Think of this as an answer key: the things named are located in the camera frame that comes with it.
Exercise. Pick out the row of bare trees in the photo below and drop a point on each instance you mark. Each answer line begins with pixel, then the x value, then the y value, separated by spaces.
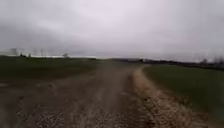
pixel 15 52

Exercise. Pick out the gravel dirt track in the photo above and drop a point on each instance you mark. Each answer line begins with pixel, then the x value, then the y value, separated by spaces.
pixel 100 100

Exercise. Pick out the green grass field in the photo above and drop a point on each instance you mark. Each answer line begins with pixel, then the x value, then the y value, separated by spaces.
pixel 193 86
pixel 40 68

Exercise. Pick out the dark distant hedge line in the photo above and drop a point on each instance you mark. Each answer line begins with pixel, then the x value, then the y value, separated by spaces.
pixel 186 62

